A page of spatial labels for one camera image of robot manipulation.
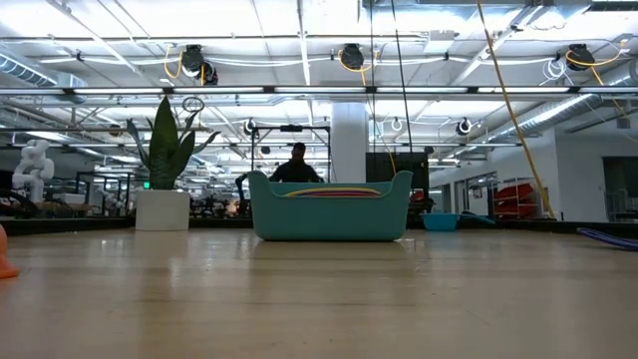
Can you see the yellow measuring cup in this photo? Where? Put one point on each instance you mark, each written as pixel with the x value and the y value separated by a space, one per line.
pixel 333 189

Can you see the large red measuring cup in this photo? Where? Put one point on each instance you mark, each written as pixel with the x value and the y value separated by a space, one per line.
pixel 333 196

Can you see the light blue measuring cup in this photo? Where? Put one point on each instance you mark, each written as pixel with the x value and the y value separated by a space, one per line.
pixel 440 223

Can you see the small orange measuring cup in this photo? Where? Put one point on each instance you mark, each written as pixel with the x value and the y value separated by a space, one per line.
pixel 4 259

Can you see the teal plastic basket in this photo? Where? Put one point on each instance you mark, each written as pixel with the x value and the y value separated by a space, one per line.
pixel 329 219

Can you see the person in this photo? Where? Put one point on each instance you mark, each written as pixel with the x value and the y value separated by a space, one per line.
pixel 296 172

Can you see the white building column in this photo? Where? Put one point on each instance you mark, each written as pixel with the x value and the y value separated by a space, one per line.
pixel 349 139

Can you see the black screen panel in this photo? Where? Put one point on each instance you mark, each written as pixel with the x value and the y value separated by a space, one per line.
pixel 389 162

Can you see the green snake plant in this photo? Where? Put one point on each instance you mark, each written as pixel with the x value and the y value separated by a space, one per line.
pixel 164 149

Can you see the red storage bin rack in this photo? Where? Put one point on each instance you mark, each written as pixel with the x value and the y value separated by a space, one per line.
pixel 518 199

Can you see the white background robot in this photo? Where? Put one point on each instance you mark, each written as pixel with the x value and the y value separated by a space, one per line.
pixel 32 167

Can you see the black aluminium rig frame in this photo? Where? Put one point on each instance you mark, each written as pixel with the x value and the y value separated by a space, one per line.
pixel 75 227

